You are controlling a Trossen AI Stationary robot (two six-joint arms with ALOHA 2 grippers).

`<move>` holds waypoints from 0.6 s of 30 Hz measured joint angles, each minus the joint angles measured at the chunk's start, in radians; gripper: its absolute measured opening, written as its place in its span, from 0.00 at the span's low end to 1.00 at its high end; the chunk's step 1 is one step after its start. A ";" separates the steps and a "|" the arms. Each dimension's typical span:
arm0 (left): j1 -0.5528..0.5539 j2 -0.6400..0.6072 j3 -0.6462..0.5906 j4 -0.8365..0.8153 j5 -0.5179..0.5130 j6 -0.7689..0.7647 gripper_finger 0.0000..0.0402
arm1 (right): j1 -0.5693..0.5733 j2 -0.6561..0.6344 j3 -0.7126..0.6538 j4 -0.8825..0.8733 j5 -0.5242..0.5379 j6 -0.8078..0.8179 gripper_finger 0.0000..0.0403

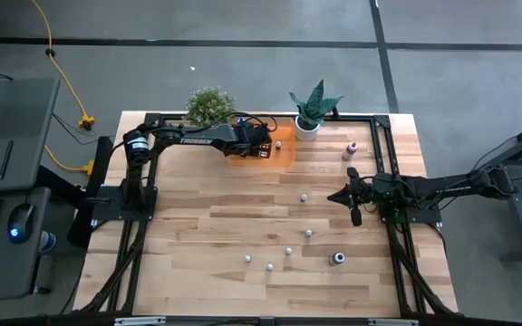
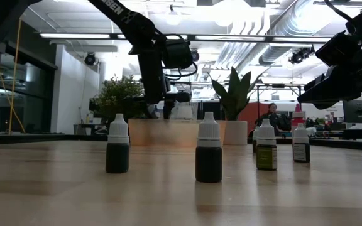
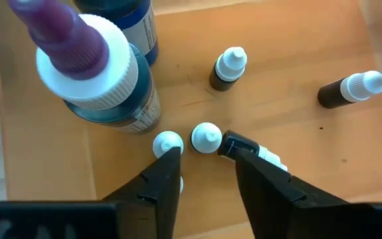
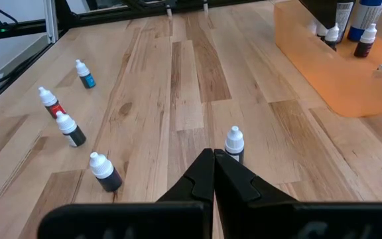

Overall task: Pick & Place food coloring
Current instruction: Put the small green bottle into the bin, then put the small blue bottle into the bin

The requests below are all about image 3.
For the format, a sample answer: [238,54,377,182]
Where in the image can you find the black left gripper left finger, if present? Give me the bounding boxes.
[0,146,182,239]

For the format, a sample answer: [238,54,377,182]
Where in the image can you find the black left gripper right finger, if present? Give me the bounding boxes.
[235,148,382,239]

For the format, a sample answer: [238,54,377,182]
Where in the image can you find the small dropper bottle dark label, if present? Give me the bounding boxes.
[152,129,185,159]

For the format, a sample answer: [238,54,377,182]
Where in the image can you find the small dropper bottle black label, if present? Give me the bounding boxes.
[216,129,288,173]

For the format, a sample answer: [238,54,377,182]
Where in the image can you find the small dropper bottle orange label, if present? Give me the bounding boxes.
[190,121,224,155]

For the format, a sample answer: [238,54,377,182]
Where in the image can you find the small dropper bottle purple label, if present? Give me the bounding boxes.
[208,46,248,92]

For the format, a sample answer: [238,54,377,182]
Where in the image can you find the small dropper bottle red-white label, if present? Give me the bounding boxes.
[316,70,382,110]

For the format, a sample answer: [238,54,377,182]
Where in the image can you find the large bottle purple tip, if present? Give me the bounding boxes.
[7,0,162,135]

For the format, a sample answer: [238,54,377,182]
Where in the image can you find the translucent orange plastic bin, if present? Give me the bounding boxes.
[0,0,382,239]

